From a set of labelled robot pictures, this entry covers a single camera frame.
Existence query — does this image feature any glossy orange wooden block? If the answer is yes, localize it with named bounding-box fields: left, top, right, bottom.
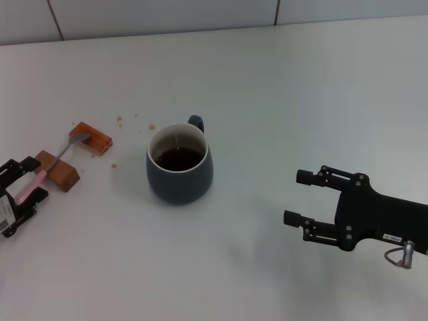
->
left=68, top=121, right=114, bottom=158

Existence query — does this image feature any dark coffee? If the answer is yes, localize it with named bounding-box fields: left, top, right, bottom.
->
left=154, top=148, right=205, bottom=172

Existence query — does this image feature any pink handled metal spoon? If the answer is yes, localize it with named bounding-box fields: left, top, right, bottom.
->
left=15, top=132, right=92, bottom=205

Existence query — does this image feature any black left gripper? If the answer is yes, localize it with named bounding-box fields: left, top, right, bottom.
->
left=0, top=156, right=49, bottom=238

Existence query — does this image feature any grey ceramic cup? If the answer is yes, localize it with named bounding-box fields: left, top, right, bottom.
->
left=145, top=114, right=214, bottom=205

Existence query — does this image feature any brown cable with metal plug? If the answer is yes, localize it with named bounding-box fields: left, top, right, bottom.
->
left=383, top=240, right=416, bottom=269

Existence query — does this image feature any matte brown wooden block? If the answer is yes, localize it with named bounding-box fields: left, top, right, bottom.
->
left=33, top=150, right=81, bottom=193

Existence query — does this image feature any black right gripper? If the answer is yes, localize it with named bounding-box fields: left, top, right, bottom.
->
left=283, top=165, right=428, bottom=257

